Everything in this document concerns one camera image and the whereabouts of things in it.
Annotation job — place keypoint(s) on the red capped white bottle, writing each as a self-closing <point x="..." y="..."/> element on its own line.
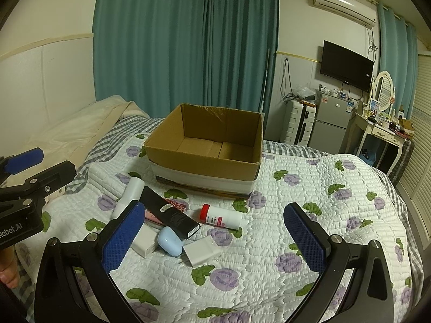
<point x="219" y="217"/>

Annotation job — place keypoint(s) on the open cardboard box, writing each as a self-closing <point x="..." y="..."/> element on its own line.
<point x="215" y="149"/>

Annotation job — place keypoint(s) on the white air conditioner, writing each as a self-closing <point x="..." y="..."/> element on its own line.
<point x="351" y="9"/>

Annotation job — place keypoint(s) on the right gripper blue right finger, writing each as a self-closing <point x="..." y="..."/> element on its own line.
<point x="368" y="297"/>

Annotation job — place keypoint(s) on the green curtain by window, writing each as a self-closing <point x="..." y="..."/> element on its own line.
<point x="399" y="56"/>

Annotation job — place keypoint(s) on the person's left hand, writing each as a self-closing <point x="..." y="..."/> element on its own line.
<point x="9" y="274"/>

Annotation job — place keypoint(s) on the black wall television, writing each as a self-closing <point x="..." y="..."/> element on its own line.
<point x="347" y="66"/>

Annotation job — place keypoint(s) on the cream pillow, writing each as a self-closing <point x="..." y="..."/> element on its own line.
<point x="73" y="138"/>

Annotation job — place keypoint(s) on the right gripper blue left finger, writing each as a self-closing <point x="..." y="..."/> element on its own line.
<point x="58" y="296"/>

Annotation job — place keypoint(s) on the white vanity table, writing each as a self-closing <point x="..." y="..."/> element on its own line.
<point x="377" y="140"/>

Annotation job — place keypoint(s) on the white flat box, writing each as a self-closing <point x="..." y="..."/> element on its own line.
<point x="145" y="241"/>

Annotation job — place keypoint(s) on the grey checked bedsheet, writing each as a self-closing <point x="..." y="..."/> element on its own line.
<point x="108" y="146"/>

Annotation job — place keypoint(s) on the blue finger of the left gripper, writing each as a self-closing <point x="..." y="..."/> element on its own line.
<point x="41" y="185"/>
<point x="15" y="164"/>

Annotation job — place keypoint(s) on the blue basket under vanity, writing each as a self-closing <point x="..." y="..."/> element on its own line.
<point x="368" y="156"/>

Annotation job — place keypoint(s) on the floral quilted bedspread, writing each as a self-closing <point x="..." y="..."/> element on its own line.
<point x="259" y="274"/>

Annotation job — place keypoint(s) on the light blue earbuds case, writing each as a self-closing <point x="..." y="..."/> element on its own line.
<point x="169" y="241"/>

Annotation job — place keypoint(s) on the white power adapter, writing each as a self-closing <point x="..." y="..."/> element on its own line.
<point x="201" y="251"/>

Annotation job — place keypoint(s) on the white suitcase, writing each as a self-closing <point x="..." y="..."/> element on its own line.
<point x="298" y="123"/>

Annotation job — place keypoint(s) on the black rectangular case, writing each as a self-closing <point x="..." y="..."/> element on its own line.
<point x="168" y="214"/>

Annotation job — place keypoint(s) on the white cylindrical bottle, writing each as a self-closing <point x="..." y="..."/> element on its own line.
<point x="132" y="192"/>

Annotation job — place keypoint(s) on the silver mini fridge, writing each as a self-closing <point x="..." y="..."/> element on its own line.
<point x="332" y="119"/>

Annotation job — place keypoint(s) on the oval vanity mirror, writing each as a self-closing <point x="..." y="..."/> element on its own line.
<point x="382" y="93"/>

